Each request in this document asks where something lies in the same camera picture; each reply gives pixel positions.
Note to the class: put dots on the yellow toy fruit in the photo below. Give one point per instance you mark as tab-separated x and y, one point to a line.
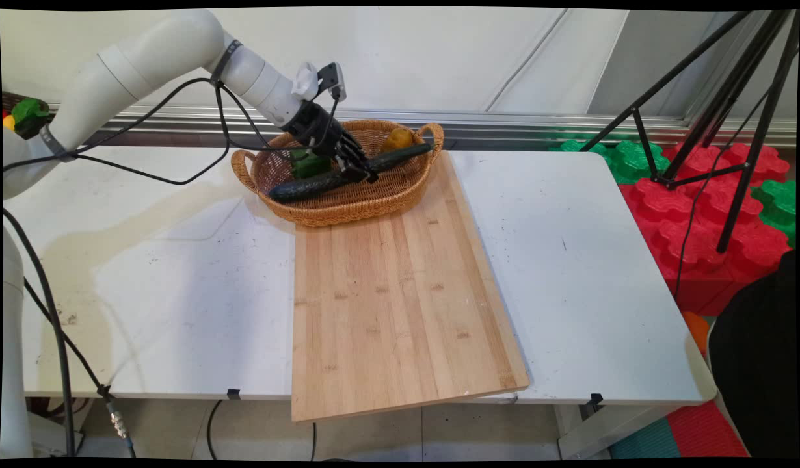
397	139

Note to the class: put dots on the aluminium window rail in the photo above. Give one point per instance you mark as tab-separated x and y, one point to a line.
504	123

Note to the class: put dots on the red foam block stack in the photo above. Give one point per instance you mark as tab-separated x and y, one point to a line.
699	221

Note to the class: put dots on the black tripod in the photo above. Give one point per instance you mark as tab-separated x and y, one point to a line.
751	97

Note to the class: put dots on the orange foam piece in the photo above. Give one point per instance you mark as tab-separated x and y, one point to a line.
698	330

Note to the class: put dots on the teal floor mat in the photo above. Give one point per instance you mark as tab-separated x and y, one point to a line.
644	442

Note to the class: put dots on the small yellow toy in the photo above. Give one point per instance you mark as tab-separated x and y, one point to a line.
8	122

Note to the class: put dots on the red floor mat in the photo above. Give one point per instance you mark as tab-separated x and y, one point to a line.
706	432

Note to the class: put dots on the black chair back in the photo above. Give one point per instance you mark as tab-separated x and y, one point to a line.
758	364

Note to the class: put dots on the bamboo cutting board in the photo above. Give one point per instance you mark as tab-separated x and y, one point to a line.
387	305

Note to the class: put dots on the woven wicker basket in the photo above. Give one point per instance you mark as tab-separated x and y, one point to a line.
348	208

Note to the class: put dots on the black storage box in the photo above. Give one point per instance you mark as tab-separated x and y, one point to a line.
30	130

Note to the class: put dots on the green bell pepper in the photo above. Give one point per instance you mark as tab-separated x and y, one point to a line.
307	166

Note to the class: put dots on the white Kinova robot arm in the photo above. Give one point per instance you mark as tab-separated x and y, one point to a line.
153	49

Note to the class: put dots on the white table leg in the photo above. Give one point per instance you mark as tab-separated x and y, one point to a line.
601	432

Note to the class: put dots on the small green foam block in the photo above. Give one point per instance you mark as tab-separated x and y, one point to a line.
778	205

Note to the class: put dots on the large green foam block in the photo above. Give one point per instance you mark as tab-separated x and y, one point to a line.
624	159

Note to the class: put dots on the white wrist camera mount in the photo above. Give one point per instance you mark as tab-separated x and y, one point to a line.
319	81

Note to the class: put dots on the dark green cucumber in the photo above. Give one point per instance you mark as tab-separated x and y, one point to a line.
302	188

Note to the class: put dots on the green toy vegetable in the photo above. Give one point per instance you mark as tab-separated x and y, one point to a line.
29	109

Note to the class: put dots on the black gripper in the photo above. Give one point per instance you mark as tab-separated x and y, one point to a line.
315	127

